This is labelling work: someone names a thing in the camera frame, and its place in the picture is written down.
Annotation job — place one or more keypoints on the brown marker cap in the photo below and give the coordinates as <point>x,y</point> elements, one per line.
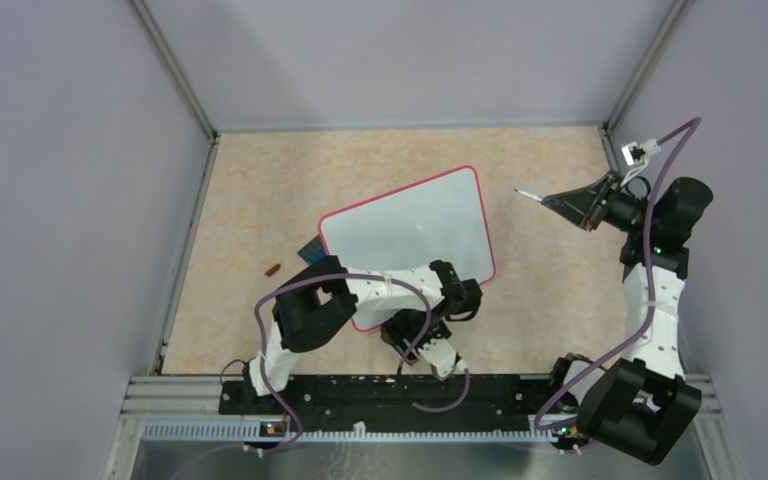
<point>273,270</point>

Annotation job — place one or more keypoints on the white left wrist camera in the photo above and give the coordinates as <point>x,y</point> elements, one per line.
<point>442,358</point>

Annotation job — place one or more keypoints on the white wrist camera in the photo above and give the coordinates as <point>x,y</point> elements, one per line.
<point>442,358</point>
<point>637,157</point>

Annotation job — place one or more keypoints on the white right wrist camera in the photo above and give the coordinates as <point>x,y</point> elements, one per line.
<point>637,157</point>

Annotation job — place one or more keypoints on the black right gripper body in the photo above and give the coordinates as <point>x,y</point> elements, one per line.
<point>621,210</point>

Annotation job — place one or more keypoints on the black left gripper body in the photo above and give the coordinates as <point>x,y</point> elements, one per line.
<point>416,326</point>

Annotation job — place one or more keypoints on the white cable duct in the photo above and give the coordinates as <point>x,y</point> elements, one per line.
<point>252,432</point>

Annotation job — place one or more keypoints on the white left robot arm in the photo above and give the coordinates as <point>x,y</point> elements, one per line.
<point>410,308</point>

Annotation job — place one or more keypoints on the white marker pen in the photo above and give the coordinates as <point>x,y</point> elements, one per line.
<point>529,195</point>

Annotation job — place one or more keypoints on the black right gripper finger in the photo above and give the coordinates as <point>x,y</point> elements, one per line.
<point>583,211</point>
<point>592,190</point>

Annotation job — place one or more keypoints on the dark grey lego baseplate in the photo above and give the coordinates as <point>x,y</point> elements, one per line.
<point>312,251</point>

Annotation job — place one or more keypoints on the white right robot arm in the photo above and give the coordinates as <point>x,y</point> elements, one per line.
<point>642,404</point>

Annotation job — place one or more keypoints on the pink framed whiteboard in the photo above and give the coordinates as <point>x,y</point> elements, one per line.
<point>441,217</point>

